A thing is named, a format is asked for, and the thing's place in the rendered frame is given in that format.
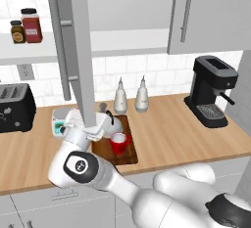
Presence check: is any white wall power outlet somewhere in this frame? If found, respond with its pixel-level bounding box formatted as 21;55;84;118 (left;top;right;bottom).
16;63;35;81

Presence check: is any white kettle with black handle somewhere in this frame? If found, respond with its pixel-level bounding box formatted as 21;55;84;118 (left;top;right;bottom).
95;102;126;139

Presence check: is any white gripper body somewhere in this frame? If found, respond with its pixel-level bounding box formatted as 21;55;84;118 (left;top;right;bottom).
66;109;105;142

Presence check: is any grey cabinet door handle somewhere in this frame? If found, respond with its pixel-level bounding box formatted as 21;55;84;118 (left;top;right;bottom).
179;0;195;43
47;0;81;102

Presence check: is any grey wall cabinet body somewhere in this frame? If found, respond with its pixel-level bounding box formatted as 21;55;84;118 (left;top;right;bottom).
85;0;179;59

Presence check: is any white drawer front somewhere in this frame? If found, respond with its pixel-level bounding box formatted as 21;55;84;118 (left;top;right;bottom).
9;182;116;215
209;156;245;196

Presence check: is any dark wooden tray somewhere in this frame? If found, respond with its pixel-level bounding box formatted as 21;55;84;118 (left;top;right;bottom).
90;114;139;166

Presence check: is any white wall shelf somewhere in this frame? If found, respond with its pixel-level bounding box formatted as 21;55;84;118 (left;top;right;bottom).
0;30;62;67

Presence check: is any grey wall cabinet door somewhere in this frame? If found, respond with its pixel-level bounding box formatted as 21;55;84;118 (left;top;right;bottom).
48;0;98;128
167;0;251;56

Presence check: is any red mug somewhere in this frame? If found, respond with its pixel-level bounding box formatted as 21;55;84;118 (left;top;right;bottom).
109;132;133;156

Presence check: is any red-labelled jar with black lid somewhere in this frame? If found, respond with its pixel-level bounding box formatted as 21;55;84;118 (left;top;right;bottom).
20;7;44;44

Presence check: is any black coffee machine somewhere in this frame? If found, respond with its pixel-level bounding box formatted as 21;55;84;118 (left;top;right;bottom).
183;55;240;129

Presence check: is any small amber jar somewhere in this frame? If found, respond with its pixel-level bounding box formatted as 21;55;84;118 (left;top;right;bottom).
9;20;26;45

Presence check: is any black toaster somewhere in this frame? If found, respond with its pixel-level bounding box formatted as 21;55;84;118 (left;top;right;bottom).
0;82;37;134

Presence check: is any white base cabinet door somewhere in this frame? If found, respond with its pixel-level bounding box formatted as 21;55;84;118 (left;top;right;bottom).
14;196;117;228

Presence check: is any white dispenser bottle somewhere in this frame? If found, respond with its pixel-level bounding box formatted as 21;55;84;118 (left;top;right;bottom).
134;74;151;114
113;76;128;115

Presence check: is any grey drawer handle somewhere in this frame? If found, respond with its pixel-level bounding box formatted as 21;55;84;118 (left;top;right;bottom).
51;190;79;202

